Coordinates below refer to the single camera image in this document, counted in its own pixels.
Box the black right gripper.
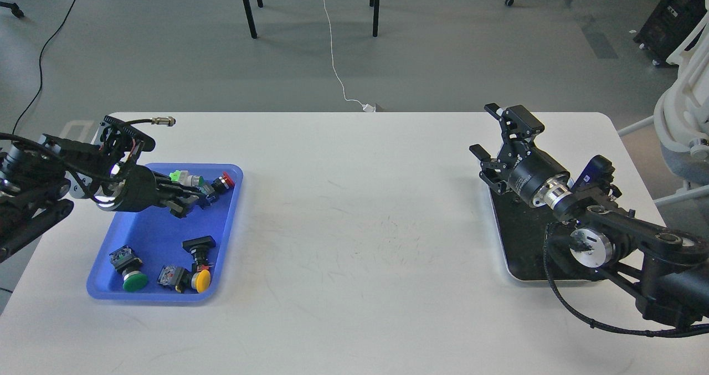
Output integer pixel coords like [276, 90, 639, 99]
[469, 103, 571, 208]

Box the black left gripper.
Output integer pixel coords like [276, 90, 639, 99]
[96, 166, 205, 218]

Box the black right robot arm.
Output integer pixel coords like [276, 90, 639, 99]
[469, 103, 708, 338]

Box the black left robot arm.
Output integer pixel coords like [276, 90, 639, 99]
[1, 116, 206, 260]

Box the blue plastic tray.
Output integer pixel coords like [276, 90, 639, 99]
[86, 162, 244, 305]

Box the silver metal tray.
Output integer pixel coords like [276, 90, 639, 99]
[491, 175, 603, 282]

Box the red push button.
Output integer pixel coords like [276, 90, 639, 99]
[210, 171, 235, 195]

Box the black push button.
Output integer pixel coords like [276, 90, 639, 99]
[182, 235, 216, 267]

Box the green push button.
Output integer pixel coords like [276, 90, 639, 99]
[109, 245, 148, 292]

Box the yellow push button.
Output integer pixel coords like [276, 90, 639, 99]
[189, 264, 211, 294]

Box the black equipment case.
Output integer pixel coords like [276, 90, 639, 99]
[633, 0, 707, 67]

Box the green white switch block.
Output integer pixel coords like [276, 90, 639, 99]
[169, 170, 204, 187]

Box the dark blue switch block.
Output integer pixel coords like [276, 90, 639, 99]
[197, 183, 219, 209]

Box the grey switch contact block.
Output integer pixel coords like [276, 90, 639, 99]
[157, 265, 190, 292]

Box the black cable on floor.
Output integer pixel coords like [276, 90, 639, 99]
[0, 0, 128, 137]

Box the white cable on floor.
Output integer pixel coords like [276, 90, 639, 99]
[319, 0, 377, 113]

